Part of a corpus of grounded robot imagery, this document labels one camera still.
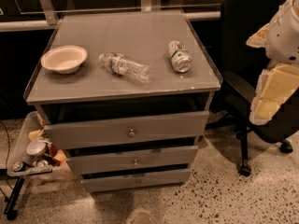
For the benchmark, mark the silver can in bin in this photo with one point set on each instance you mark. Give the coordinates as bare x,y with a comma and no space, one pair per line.
36,148

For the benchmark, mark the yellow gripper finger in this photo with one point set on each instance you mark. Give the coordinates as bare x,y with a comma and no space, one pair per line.
257,40

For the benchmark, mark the black office chair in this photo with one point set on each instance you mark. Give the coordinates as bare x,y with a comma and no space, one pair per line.
240,67

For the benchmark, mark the white paper bowl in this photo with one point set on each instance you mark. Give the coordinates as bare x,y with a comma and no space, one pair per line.
64,59

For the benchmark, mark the black bin stand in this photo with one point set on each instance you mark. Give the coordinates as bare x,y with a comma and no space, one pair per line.
9,211

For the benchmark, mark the clear plastic water bottle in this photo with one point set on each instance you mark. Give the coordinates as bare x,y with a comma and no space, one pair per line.
124,66

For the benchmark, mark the small can in bin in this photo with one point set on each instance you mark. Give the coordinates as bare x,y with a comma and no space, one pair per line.
18,166

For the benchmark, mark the grey top drawer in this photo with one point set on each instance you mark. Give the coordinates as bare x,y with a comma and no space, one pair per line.
107,132

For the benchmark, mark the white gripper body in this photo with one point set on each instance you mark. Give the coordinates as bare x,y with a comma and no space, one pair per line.
284,37

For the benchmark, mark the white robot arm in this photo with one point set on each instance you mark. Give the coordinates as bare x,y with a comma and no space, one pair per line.
282,39

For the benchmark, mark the grey drawer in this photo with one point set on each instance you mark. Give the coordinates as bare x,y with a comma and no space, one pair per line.
132,160
107,132
151,179

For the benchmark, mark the grey bottom drawer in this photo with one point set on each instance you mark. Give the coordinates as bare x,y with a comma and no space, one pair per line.
151,179

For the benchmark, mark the metal railing bar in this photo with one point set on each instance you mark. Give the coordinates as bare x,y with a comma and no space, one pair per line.
16,26

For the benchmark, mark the grey drawer cabinet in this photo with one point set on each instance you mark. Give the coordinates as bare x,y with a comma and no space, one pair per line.
94,93

